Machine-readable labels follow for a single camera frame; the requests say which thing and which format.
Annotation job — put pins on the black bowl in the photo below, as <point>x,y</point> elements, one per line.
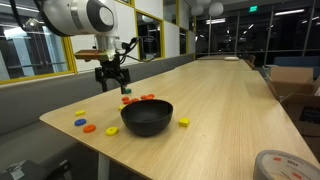
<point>146,123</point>

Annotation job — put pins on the ceiling light strip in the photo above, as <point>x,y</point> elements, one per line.
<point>215,21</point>
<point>289,12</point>

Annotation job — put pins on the white table leg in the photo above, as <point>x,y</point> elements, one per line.
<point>103,168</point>

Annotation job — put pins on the grey upholstered bench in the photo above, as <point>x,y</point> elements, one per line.
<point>33,100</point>

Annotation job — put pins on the yellow framed window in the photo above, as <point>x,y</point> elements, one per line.
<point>68,53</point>
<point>162,36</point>

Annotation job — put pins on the round white pendant lamp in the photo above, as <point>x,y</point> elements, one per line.
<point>216,9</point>
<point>197,10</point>
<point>203,1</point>

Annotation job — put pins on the green exit sign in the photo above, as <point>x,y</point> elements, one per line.
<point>253,9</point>

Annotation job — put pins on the white plate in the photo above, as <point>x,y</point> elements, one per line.
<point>231,58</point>

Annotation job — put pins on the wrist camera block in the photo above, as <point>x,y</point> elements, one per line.
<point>90,55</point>

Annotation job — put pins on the long wooden table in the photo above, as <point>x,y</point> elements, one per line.
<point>216,65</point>

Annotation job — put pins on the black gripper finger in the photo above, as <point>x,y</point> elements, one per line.
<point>101,75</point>
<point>124,78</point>

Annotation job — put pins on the blue sofa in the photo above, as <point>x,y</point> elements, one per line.
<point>293,61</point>

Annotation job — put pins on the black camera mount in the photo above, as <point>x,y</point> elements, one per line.
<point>26,171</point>

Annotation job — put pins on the open cardboard box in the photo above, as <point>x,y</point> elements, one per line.
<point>290,80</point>
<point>296,110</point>

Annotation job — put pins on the brown chair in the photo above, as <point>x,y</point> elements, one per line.
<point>251,60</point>

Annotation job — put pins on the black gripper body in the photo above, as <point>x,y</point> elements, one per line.
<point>111,66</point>

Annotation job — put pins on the yellow cube block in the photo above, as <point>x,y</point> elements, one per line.
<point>183,122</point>

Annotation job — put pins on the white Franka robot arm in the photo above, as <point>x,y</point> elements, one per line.
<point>66,16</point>

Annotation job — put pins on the green block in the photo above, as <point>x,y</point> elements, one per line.
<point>128,91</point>

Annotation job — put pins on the flat yellow block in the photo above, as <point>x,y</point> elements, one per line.
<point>80,113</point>

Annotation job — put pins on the grey duct tape roll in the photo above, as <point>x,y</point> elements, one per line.
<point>263,166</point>

